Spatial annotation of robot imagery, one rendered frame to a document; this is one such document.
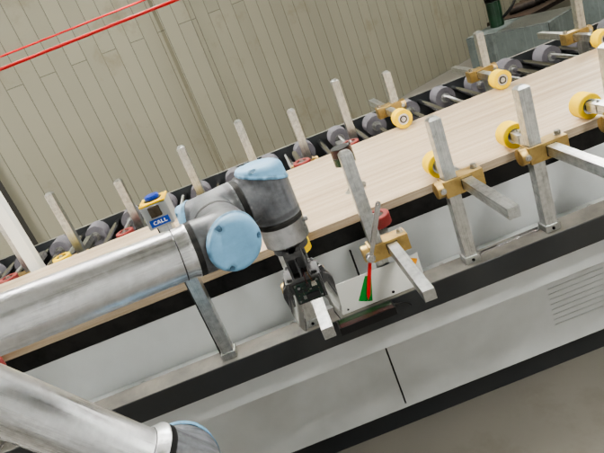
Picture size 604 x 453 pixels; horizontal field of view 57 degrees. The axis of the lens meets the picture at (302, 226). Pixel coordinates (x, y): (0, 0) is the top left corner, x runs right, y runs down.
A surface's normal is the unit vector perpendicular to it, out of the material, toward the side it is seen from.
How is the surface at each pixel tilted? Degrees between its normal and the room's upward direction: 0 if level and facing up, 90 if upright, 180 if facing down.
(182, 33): 90
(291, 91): 90
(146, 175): 90
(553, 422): 0
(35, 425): 83
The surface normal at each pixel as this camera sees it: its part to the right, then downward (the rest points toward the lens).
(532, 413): -0.34, -0.87
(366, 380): 0.14, 0.34
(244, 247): 0.44, 0.20
